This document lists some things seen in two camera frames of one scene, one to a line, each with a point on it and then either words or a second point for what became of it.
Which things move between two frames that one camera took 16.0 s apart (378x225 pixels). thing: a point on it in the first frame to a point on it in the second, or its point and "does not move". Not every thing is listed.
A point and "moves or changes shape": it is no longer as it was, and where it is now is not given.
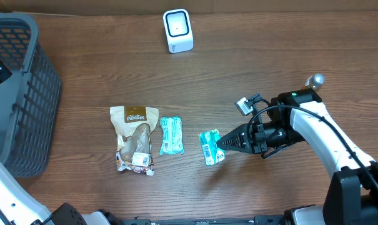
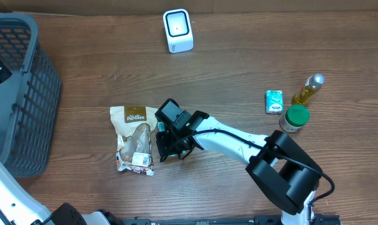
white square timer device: (179, 30) does not move
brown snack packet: (134, 125) does not move
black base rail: (257, 220) does not move
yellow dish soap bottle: (315, 81) does not move
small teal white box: (213, 152) moves or changes shape
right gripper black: (258, 140) to (169, 149)
